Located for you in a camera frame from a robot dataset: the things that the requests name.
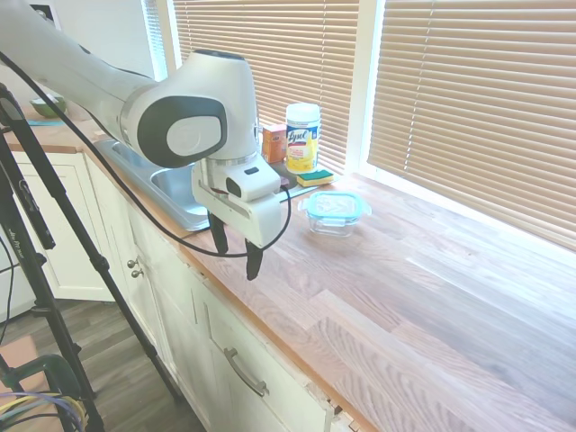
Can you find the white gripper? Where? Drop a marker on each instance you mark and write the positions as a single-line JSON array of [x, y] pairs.
[[258, 220]]

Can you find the glass container with teal lid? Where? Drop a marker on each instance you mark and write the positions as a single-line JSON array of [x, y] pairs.
[[335, 204]]

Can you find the stainless steel double sink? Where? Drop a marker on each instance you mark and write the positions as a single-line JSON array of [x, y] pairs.
[[173, 184]]

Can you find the white kitchen cabinet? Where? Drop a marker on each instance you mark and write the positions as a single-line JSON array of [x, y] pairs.
[[189, 324]]

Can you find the yellow and green sponge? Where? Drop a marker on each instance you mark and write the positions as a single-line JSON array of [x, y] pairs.
[[315, 178]]

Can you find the orange baking soda box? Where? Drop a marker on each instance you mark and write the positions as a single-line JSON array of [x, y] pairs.
[[273, 144]]

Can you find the Lysol wipes canister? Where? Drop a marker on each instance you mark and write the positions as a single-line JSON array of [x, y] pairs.
[[302, 139]]

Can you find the white corner cabinet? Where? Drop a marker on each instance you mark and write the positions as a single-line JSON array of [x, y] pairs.
[[67, 225]]

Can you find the narrow tan window blind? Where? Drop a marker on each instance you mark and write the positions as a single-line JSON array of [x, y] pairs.
[[297, 58]]

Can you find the teal cloth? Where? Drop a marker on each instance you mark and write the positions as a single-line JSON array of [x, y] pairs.
[[42, 122]]

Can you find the green bowl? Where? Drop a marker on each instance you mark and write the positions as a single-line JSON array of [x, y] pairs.
[[47, 107]]

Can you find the brown cardboard box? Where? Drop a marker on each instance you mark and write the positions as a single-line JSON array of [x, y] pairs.
[[18, 360]]

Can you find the wide tan window blind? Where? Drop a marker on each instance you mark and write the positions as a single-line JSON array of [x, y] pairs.
[[477, 112]]

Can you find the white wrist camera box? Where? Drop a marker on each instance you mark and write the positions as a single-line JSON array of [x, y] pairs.
[[263, 183]]

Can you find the green metal frame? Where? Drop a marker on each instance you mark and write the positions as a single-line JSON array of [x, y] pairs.
[[58, 373]]

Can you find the black camera tripod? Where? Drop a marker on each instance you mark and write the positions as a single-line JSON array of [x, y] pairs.
[[27, 148]]

